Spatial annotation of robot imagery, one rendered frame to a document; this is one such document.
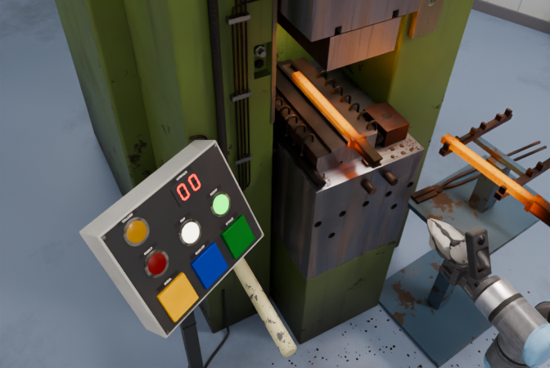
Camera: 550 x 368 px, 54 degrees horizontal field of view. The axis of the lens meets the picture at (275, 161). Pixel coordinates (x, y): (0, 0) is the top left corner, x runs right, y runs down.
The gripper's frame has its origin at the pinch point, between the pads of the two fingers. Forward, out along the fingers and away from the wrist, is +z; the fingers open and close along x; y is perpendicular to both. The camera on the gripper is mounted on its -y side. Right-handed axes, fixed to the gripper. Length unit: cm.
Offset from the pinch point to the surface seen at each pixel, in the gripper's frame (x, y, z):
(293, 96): -6, 1, 58
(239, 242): -44.3, -0.1, 16.0
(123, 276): -71, -11, 12
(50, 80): -65, 100, 246
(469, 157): 30.6, 7.6, 17.5
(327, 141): -7.0, 1.1, 36.5
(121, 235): -69, -17, 17
